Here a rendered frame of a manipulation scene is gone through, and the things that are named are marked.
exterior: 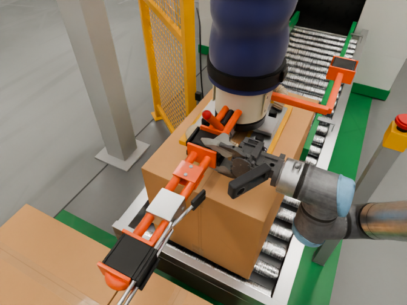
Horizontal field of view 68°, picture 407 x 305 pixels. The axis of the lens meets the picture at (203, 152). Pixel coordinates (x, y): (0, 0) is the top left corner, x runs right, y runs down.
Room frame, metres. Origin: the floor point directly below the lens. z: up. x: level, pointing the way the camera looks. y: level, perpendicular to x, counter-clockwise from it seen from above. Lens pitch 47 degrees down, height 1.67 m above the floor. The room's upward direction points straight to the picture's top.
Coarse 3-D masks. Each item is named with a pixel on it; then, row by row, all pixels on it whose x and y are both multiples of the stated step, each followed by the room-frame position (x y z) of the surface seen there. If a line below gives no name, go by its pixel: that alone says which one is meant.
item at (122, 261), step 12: (120, 240) 0.28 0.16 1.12; (132, 240) 0.28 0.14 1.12; (144, 240) 0.28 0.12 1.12; (108, 252) 0.26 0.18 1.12; (120, 252) 0.26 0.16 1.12; (132, 252) 0.26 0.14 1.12; (144, 252) 0.26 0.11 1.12; (108, 264) 0.23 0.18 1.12; (120, 264) 0.23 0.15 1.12; (132, 264) 0.23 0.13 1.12; (120, 276) 0.21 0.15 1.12; (132, 276) 0.21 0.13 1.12; (132, 288) 0.20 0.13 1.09
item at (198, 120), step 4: (200, 112) 0.85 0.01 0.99; (200, 116) 0.82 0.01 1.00; (196, 120) 0.80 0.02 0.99; (200, 120) 0.79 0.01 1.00; (204, 120) 0.76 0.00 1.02; (192, 124) 0.78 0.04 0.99; (196, 124) 0.77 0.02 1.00; (200, 124) 0.77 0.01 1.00; (204, 124) 0.76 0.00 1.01; (208, 124) 0.76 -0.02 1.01; (184, 136) 0.72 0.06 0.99; (180, 140) 0.70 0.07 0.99; (184, 140) 0.70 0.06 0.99; (180, 144) 0.70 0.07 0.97; (184, 144) 0.69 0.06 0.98
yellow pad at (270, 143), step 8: (272, 104) 0.88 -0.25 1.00; (272, 112) 0.81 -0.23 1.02; (280, 112) 0.84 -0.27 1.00; (288, 112) 0.85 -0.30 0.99; (280, 120) 0.79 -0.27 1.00; (280, 128) 0.76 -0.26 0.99; (248, 136) 0.72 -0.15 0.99; (256, 136) 0.69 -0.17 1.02; (264, 136) 0.72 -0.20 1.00; (272, 136) 0.72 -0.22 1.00; (264, 144) 0.68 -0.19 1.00; (272, 144) 0.68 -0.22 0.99; (272, 152) 0.66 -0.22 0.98
